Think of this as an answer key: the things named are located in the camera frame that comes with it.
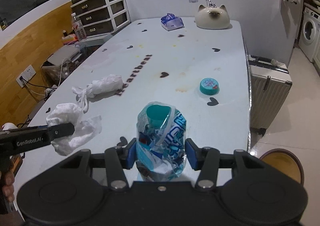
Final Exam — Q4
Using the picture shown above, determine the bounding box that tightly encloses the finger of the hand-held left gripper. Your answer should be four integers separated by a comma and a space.
47, 122, 76, 145

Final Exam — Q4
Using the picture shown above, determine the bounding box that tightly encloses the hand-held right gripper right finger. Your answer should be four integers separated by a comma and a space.
185, 138, 270, 192

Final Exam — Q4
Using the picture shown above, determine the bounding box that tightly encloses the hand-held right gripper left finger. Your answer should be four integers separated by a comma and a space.
53, 138, 138, 192

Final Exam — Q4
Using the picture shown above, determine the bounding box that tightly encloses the white tissue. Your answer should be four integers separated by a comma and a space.
46, 102, 102, 156

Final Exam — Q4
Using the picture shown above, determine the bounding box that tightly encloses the brown round trash bin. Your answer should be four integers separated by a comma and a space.
258, 148, 305, 187

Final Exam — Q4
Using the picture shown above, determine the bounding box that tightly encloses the person's left hand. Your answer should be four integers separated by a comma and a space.
0, 169, 16, 203

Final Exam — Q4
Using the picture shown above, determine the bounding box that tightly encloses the knotted white plastic bag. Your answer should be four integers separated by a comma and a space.
72, 74, 123, 112

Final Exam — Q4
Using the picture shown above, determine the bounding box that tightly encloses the teal round lid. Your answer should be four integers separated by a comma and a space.
199, 77, 221, 95

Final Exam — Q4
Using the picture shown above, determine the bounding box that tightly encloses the white flat box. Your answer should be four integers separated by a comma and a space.
47, 46, 81, 67

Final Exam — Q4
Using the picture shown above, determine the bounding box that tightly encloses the heart-print table cover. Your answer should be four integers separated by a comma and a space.
14, 17, 252, 211

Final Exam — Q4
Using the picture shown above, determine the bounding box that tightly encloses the pink small box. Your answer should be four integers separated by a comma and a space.
61, 34, 78, 46

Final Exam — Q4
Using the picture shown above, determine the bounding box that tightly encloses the beige ribbed suitcase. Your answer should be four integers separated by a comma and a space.
247, 54, 293, 137

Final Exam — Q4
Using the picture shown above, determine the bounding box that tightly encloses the red-label water bottle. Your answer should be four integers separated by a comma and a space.
71, 12, 87, 42

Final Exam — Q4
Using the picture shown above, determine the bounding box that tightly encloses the white drawer unit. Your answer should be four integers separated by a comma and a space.
70, 0, 131, 39

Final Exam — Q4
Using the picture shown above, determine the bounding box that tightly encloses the blue tissue pack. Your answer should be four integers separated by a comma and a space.
160, 13, 185, 32

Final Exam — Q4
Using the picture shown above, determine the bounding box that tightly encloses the white cat-shaped ceramic jar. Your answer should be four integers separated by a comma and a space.
194, 4, 231, 30

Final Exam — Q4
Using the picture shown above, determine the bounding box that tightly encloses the white washing machine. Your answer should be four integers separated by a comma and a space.
298, 6, 320, 63

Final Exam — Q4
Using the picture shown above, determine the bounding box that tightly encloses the white wall outlet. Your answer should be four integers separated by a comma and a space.
16, 64, 36, 88

